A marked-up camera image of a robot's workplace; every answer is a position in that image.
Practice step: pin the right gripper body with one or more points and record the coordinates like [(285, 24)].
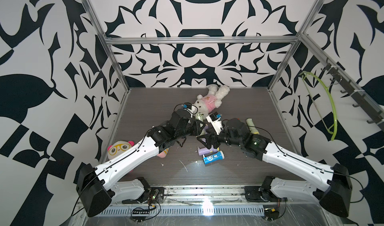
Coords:
[(218, 138)]

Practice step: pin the green hoop on wall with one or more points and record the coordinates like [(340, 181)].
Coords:
[(333, 128)]

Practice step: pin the blue flashlight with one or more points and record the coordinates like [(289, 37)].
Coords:
[(213, 157)]

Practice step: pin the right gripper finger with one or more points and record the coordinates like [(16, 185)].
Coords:
[(208, 144), (205, 137)]

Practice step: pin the pink striped plush pig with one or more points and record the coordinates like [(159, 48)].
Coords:
[(163, 154)]

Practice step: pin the purple flashlight lying sideways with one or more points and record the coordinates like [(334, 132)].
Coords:
[(205, 151)]

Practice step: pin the green flashlight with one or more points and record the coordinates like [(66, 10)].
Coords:
[(252, 126), (200, 117)]

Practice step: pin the panda plush pink striped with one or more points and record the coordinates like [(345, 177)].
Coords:
[(118, 148)]

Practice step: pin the white teddy bear pink shirt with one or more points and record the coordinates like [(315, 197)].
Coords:
[(204, 105)]

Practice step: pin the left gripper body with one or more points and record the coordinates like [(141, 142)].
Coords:
[(195, 129)]

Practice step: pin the black hook rack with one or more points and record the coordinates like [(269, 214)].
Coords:
[(357, 93)]

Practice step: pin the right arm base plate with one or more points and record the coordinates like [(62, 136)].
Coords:
[(258, 194)]

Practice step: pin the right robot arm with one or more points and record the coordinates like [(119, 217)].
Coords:
[(330, 186)]

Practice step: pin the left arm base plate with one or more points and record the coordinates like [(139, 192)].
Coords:
[(154, 194)]

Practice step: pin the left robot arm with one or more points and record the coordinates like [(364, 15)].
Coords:
[(95, 184)]

